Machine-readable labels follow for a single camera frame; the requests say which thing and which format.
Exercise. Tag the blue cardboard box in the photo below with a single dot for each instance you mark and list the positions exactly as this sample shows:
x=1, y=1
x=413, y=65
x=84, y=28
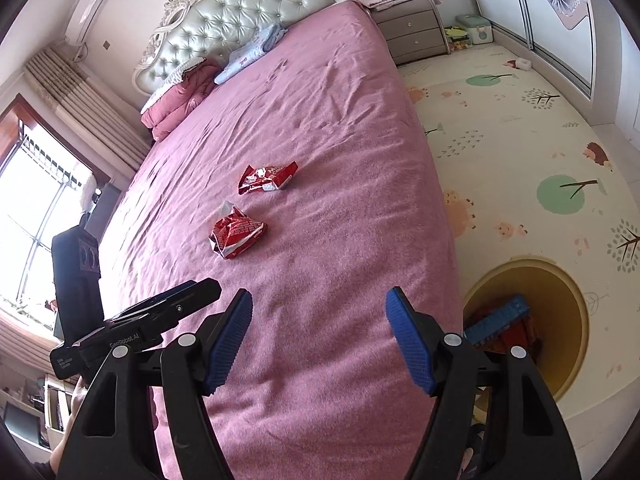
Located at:
x=500, y=320

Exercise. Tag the small white box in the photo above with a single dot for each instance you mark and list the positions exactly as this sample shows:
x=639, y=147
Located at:
x=524, y=64

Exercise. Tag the red snack wrapper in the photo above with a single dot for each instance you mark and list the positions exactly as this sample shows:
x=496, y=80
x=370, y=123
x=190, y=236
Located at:
x=235, y=232
x=267, y=177

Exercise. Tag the light blue folded blanket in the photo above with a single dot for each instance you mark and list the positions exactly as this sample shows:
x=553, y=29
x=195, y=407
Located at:
x=250, y=52

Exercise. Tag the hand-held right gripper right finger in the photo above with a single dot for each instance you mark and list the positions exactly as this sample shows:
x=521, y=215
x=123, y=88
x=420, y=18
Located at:
x=410, y=340

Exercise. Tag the bed with pink sheet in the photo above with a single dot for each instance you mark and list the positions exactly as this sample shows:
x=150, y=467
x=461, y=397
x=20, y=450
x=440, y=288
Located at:
x=325, y=160

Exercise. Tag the window with brown frame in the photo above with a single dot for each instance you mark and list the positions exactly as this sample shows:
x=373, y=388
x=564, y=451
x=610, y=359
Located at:
x=35, y=210

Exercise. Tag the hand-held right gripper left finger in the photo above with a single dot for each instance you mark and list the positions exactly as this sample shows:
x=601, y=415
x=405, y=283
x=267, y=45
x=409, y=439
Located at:
x=227, y=345

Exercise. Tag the pile of small toys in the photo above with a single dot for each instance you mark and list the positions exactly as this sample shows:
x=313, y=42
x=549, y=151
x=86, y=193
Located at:
x=457, y=40

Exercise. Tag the white floral sliding wardrobe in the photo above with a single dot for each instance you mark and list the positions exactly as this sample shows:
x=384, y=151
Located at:
x=560, y=15

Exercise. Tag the beige pleated curtain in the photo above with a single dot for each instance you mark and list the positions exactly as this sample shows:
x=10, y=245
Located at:
x=85, y=105

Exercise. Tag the green and white storage box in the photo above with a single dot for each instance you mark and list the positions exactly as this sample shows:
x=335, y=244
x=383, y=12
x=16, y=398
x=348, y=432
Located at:
x=474, y=29

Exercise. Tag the folded pink quilt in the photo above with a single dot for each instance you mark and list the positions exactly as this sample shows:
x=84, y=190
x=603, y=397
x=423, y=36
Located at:
x=180, y=100

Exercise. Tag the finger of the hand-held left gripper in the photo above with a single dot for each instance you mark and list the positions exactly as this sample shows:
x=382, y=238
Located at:
x=195, y=295
x=167, y=294

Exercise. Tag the yellow round bin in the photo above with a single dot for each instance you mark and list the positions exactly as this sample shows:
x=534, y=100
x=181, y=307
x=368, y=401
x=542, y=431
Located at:
x=565, y=300

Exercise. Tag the grey nightstand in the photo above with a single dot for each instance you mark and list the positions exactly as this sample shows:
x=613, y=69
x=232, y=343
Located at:
x=412, y=35

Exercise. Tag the cream printed play mat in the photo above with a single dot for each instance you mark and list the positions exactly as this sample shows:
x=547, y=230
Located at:
x=500, y=135

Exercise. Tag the white air conditioner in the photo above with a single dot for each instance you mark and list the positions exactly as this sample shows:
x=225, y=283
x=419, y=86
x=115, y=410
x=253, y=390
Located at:
x=87, y=7

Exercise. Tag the dark window bench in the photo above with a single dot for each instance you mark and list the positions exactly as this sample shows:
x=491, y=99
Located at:
x=105, y=210

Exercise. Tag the white shelf unit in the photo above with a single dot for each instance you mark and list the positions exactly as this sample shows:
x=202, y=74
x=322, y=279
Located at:
x=30, y=410

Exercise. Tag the person's left hand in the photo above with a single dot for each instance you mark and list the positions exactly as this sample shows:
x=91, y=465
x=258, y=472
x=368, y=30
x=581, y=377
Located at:
x=78, y=400

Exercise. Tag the tufted grey-green headboard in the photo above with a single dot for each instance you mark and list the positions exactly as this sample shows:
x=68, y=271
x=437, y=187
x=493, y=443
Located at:
x=235, y=10

